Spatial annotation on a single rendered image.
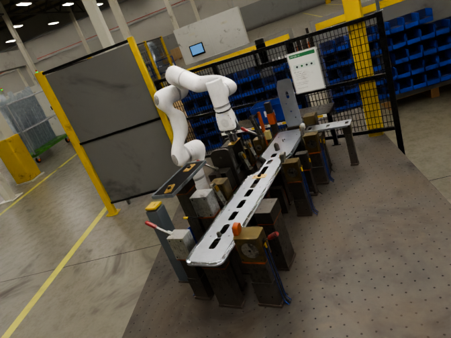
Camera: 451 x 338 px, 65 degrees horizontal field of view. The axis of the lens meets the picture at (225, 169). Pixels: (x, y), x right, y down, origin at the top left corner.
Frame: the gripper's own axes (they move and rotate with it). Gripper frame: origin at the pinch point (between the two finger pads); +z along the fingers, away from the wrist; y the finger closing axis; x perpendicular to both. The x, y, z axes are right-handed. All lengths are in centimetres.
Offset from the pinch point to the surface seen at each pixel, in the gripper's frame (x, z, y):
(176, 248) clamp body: -60, 25, -8
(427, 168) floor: 182, 128, 72
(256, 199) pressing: -20.1, 26.3, 14.6
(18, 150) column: 261, 63, -745
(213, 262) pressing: -65, 26, 15
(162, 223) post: -50, 19, -21
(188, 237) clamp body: -55, 22, -3
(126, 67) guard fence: 157, -41, -211
